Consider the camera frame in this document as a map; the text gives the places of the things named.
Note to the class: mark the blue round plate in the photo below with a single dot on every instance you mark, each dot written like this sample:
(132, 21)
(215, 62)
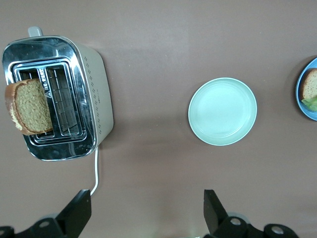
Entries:
(301, 109)

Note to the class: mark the brown bread slice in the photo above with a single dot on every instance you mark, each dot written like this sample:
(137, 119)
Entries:
(310, 84)
(29, 106)

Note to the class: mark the green lettuce leaf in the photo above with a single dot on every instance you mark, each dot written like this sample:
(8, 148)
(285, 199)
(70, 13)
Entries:
(312, 103)

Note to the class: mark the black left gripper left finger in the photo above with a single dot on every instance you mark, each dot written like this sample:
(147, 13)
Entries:
(71, 218)

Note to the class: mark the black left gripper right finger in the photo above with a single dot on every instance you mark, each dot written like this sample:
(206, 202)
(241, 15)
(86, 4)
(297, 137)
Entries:
(218, 220)

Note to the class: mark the beige chrome toaster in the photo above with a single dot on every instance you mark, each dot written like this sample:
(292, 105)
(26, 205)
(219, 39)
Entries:
(91, 99)

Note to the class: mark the pale green round plate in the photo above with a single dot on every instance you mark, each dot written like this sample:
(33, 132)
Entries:
(223, 111)

